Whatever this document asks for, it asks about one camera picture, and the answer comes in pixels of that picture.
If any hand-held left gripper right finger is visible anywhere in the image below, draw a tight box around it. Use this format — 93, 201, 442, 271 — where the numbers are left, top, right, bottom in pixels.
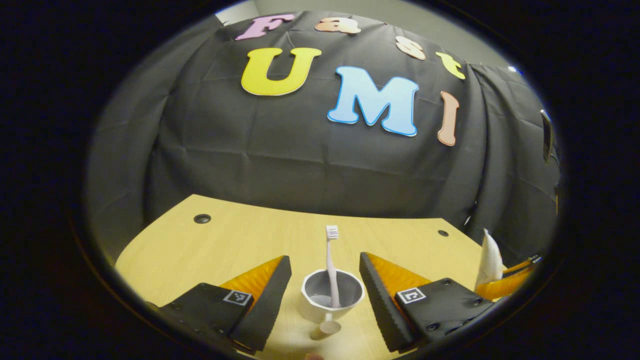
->
359, 251, 497, 353

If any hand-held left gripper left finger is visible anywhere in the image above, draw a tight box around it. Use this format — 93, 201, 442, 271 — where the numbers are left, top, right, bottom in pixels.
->
158, 255, 293, 353

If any black backdrop cloth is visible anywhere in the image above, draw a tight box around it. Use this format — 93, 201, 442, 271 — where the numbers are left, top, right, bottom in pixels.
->
85, 10, 561, 266

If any white toothpaste tube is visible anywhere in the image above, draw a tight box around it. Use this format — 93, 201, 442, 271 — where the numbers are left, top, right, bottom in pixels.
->
475, 228, 505, 290

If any pale pink toothbrush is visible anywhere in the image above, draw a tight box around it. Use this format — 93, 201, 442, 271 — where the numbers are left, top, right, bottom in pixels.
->
325, 225, 342, 309

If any white cup with wooden handle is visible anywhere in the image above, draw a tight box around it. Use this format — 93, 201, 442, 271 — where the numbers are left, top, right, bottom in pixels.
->
300, 269, 366, 341

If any wooden desktop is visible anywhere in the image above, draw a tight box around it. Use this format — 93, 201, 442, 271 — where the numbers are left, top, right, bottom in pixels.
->
115, 194, 506, 360

